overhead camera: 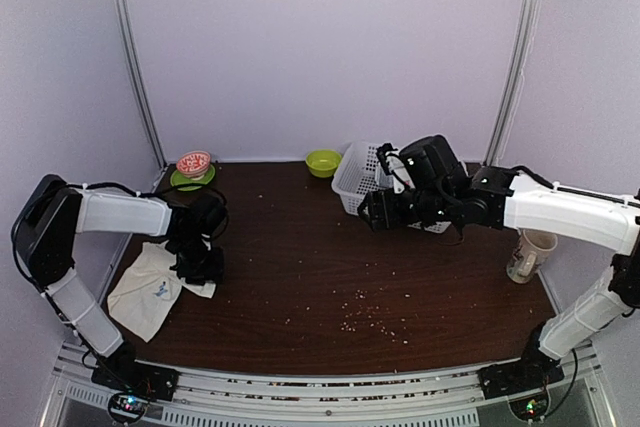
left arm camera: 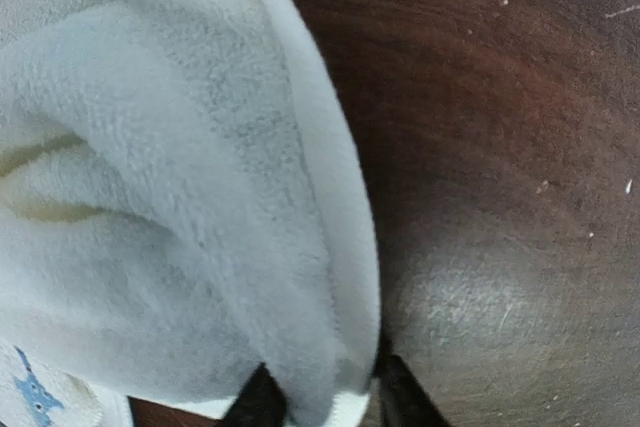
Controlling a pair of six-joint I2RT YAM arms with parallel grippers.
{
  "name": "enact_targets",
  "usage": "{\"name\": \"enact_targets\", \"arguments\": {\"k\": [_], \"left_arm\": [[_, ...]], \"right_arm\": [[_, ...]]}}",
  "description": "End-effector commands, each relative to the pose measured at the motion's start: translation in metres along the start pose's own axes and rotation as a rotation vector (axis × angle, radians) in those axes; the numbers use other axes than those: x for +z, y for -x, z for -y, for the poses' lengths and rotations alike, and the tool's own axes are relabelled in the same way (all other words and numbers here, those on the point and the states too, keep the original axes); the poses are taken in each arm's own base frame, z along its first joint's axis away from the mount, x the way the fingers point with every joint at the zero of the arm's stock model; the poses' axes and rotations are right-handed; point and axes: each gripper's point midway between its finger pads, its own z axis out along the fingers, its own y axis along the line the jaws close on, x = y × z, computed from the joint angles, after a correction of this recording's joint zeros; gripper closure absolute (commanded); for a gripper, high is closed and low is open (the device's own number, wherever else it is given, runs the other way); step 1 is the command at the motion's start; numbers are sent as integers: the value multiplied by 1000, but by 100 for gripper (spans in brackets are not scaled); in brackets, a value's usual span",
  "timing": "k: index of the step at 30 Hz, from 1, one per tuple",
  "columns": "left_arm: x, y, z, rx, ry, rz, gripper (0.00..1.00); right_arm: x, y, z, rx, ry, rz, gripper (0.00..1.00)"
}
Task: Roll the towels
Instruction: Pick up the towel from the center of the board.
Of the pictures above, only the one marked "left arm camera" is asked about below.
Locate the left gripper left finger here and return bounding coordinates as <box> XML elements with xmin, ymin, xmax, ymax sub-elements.
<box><xmin>219</xmin><ymin>363</ymin><xmax>287</xmax><ymax>427</ymax></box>

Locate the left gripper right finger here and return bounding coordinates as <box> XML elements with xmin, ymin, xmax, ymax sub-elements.
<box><xmin>377</xmin><ymin>354</ymin><xmax>450</xmax><ymax>427</ymax></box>

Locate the white towel blue print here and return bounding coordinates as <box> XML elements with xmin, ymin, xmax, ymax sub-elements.
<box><xmin>1</xmin><ymin>0</ymin><xmax>381</xmax><ymax>426</ymax></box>

